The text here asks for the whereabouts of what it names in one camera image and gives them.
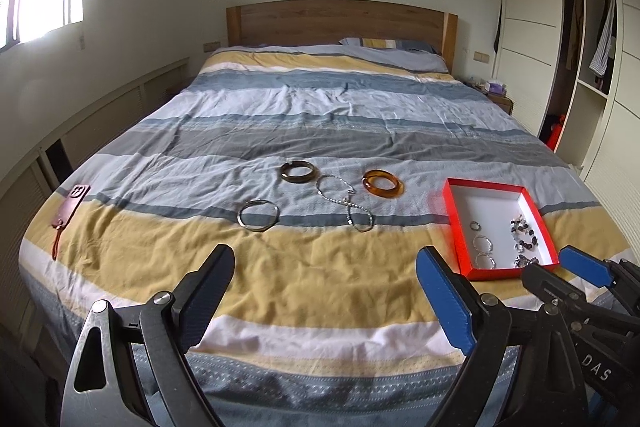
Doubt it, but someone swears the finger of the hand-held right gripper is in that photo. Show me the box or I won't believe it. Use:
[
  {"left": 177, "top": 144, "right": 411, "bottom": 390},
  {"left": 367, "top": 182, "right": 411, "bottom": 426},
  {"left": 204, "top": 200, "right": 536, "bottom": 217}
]
[
  {"left": 521, "top": 259, "right": 583, "bottom": 310},
  {"left": 559, "top": 245, "right": 640, "bottom": 308}
]

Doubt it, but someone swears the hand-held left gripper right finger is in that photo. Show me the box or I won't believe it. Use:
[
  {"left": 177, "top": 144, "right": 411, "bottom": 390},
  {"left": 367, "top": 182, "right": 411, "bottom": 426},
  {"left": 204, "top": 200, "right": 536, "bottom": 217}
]
[{"left": 416, "top": 246, "right": 592, "bottom": 427}]

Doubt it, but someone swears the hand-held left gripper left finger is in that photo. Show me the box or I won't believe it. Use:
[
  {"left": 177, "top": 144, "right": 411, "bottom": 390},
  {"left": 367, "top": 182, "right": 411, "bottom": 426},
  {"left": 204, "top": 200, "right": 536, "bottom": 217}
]
[{"left": 60, "top": 244, "right": 236, "bottom": 427}]

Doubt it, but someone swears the black and white beaded bracelet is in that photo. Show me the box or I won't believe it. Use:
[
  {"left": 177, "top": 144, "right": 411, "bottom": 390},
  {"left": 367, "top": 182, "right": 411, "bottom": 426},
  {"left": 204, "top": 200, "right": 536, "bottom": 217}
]
[{"left": 509, "top": 215, "right": 538, "bottom": 252}]

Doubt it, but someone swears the red cardboard box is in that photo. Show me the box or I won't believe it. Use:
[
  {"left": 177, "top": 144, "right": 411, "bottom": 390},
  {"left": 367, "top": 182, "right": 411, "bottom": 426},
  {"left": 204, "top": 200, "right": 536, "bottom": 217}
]
[{"left": 442, "top": 178, "right": 560, "bottom": 282}]

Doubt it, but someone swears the thin silver bangle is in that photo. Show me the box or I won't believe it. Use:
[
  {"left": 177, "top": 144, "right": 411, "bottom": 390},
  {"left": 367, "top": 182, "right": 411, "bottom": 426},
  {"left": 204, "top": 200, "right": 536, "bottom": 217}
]
[{"left": 237, "top": 199, "right": 280, "bottom": 233}]

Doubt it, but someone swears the amber translucent bangle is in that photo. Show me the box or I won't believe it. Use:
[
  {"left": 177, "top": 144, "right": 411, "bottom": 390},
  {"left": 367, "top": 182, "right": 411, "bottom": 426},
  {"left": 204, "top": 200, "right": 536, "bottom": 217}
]
[{"left": 361, "top": 169, "right": 404, "bottom": 198}]

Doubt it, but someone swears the red item in wardrobe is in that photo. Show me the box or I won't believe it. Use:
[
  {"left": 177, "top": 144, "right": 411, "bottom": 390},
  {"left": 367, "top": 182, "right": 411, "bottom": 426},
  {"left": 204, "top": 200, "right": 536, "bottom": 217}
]
[{"left": 544, "top": 113, "right": 566, "bottom": 148}]

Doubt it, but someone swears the dark brown bangle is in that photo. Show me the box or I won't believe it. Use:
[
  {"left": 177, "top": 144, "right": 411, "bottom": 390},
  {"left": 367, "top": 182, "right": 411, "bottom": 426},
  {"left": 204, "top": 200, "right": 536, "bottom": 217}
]
[{"left": 279, "top": 161, "right": 318, "bottom": 184}]

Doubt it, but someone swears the phone in pink case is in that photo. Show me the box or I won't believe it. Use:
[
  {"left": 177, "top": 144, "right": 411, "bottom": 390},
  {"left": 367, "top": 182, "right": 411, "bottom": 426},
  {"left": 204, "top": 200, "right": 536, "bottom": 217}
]
[{"left": 50, "top": 183, "right": 92, "bottom": 262}]

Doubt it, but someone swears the wooden nightstand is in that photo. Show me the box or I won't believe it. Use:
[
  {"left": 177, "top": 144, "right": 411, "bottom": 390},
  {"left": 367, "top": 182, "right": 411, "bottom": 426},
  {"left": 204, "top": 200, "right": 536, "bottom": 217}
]
[{"left": 466, "top": 79, "right": 515, "bottom": 116}]

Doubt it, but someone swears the bed with striped duvet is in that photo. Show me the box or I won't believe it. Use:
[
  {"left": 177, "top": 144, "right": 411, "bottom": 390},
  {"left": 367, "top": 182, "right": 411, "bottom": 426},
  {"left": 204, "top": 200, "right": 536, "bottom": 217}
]
[{"left": 19, "top": 44, "right": 632, "bottom": 427}]

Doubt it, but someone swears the hanging striped shirt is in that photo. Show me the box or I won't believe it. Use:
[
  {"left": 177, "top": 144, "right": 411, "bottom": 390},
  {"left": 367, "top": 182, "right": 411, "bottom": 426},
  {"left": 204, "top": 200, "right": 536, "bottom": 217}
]
[{"left": 588, "top": 0, "right": 617, "bottom": 78}]

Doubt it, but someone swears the striped pillow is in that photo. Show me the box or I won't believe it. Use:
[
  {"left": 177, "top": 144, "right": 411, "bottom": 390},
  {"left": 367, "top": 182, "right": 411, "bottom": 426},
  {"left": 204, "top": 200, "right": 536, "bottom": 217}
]
[{"left": 338, "top": 37, "right": 450, "bottom": 74}]

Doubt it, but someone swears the white wardrobe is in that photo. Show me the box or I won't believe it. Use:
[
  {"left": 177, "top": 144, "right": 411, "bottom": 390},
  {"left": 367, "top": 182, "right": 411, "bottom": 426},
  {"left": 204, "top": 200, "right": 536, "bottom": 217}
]
[{"left": 491, "top": 0, "right": 640, "bottom": 228}]

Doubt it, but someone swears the wooden headboard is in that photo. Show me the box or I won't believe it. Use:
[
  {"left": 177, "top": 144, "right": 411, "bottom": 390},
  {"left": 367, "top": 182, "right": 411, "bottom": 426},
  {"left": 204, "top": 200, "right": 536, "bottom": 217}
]
[{"left": 226, "top": 0, "right": 459, "bottom": 74}]

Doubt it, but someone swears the silver chain necklace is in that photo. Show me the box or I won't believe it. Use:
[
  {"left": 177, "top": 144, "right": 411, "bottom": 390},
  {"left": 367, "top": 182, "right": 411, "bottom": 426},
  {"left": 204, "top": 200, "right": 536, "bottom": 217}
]
[{"left": 316, "top": 174, "right": 374, "bottom": 233}]

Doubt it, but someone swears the low white wall cabinet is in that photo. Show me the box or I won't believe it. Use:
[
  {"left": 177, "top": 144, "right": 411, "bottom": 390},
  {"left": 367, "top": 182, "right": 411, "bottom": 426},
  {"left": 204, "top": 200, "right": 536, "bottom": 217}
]
[{"left": 0, "top": 57, "right": 191, "bottom": 308}]

